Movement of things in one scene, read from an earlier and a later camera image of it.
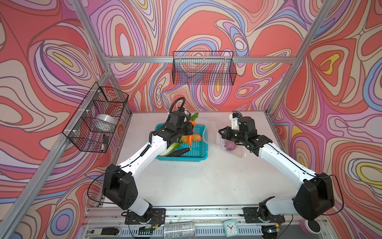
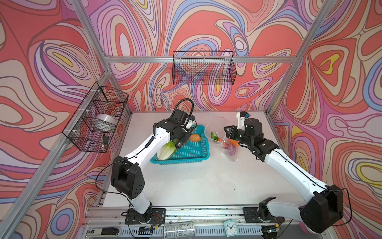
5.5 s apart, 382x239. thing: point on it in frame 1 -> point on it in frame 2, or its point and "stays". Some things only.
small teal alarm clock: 231,228 stays
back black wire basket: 205,67 stays
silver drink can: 179,230 stays
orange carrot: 192,121 -> 214,136
